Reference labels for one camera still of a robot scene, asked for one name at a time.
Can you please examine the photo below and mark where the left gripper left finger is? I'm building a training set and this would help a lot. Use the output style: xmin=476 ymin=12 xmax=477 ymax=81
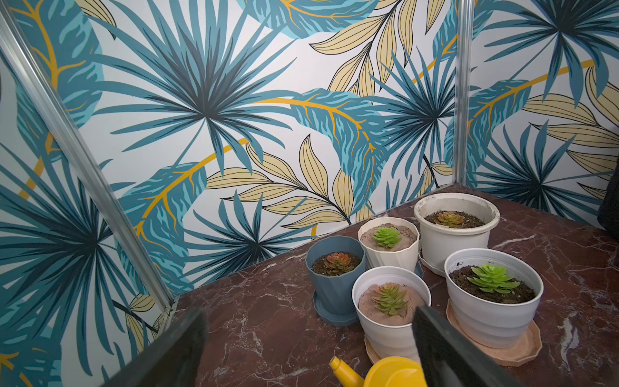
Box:
xmin=104 ymin=309 xmax=207 ymax=387

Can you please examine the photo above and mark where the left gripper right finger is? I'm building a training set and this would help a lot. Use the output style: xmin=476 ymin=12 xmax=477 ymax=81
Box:
xmin=412 ymin=306 xmax=521 ymax=386

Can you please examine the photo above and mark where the yellow watering can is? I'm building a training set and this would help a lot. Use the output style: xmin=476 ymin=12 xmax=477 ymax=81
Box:
xmin=329 ymin=356 xmax=427 ymax=387

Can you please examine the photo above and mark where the white pot dark soil succulent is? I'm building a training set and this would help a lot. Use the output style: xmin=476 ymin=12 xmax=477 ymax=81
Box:
xmin=444 ymin=248 xmax=544 ymax=367

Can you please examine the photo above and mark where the white pot pink soil succulent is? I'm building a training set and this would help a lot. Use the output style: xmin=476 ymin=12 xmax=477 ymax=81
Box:
xmin=352 ymin=266 xmax=431 ymax=362

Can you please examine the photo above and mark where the white ribbed pot green succulent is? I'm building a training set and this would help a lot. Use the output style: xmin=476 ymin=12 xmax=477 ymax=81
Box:
xmin=358 ymin=217 xmax=421 ymax=272

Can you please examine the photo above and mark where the large white round pot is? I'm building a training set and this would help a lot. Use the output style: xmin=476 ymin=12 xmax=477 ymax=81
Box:
xmin=414 ymin=193 xmax=501 ymax=277

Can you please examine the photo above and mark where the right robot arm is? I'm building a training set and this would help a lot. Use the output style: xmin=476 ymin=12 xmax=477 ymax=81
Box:
xmin=597 ymin=162 xmax=619 ymax=239

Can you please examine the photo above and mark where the blue pot red succulent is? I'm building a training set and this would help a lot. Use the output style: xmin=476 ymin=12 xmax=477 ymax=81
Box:
xmin=306 ymin=235 xmax=368 ymax=327

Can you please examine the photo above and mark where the left metal frame post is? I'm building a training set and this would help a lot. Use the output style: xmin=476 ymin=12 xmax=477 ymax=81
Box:
xmin=1 ymin=1 xmax=175 ymax=314

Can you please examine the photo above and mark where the metal frame post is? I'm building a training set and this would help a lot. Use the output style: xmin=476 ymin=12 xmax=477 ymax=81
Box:
xmin=453 ymin=0 xmax=475 ymax=185
xmin=1 ymin=1 xmax=175 ymax=314

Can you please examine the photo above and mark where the right metal frame post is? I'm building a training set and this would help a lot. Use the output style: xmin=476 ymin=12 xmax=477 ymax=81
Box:
xmin=453 ymin=0 xmax=475 ymax=185

